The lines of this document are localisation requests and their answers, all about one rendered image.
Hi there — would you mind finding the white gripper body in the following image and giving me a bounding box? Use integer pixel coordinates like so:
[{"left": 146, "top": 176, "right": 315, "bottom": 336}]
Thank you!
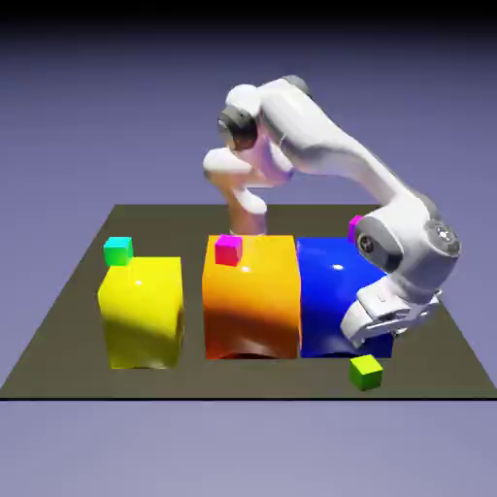
[{"left": 340, "top": 285, "right": 442, "bottom": 349}]

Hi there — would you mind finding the small lime green cube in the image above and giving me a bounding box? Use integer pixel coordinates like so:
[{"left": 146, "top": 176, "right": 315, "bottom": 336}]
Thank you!
[{"left": 348, "top": 353, "right": 384, "bottom": 392}]

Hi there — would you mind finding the small red cube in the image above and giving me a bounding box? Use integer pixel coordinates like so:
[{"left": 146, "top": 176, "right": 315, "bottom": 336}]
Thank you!
[{"left": 214, "top": 233, "right": 244, "bottom": 268}]

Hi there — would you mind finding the large blue box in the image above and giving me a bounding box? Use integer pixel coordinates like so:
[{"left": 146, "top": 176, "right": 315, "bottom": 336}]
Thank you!
[{"left": 296, "top": 236, "right": 394, "bottom": 359}]

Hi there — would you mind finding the large orange box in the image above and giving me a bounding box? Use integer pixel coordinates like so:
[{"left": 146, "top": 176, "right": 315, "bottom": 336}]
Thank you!
[{"left": 201, "top": 234, "right": 303, "bottom": 361}]

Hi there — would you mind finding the large yellow box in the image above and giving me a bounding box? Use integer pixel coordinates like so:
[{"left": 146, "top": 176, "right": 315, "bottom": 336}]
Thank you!
[{"left": 96, "top": 255, "right": 185, "bottom": 371}]

